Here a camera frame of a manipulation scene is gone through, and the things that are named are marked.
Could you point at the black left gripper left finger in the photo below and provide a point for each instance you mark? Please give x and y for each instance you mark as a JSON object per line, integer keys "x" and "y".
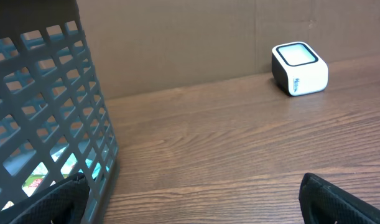
{"x": 63, "y": 202}

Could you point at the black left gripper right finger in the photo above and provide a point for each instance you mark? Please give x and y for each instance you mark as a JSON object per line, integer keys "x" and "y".
{"x": 323, "y": 202}

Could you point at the teal snack packet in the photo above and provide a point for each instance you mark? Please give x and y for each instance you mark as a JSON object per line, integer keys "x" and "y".
{"x": 37, "y": 176}

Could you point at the white barcode scanner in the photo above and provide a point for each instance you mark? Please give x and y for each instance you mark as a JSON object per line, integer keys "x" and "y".
{"x": 298, "y": 69}

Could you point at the grey plastic mesh basket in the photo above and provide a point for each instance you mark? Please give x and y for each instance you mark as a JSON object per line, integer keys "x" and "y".
{"x": 51, "y": 101}

